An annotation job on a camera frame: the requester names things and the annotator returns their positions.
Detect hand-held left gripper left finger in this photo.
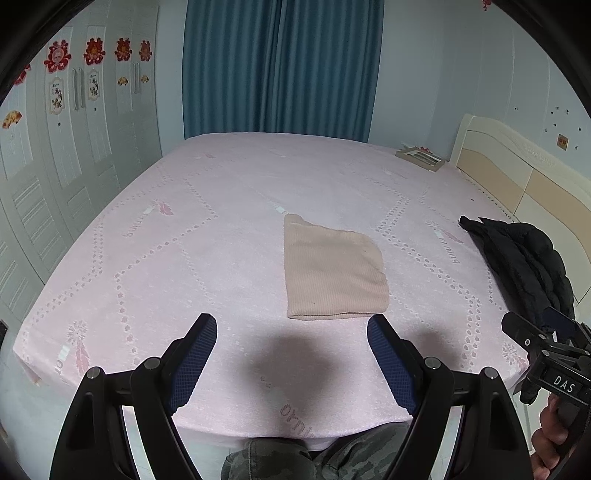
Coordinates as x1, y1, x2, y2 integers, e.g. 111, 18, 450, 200
48, 313, 219, 480

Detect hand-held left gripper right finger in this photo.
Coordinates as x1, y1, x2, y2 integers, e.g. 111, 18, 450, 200
367, 315, 534, 480

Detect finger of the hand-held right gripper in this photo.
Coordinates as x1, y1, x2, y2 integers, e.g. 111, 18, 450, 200
501, 312, 550, 354
542, 307, 591, 344

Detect beige knit sweater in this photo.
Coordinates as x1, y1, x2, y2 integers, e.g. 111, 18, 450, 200
283, 213, 389, 321

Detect person's right hand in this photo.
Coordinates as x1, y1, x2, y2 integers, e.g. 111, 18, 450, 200
531, 394, 575, 480

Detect black padded jacket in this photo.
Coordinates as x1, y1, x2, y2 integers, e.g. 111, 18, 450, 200
458, 216, 575, 324

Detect person's camouflage pants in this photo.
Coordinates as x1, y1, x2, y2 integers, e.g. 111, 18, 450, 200
221, 422, 411, 480

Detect bed with pink sheet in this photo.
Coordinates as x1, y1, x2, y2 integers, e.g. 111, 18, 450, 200
14, 133, 532, 450

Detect cream bed headboard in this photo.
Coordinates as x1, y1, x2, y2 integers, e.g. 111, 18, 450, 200
450, 114, 591, 259

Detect framed picture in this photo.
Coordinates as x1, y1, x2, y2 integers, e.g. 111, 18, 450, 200
396, 145, 450, 172

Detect white wardrobe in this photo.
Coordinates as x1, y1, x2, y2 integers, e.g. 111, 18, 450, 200
0, 4, 163, 324

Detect teal curtain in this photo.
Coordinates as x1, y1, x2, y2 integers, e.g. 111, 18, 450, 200
182, 0, 385, 143

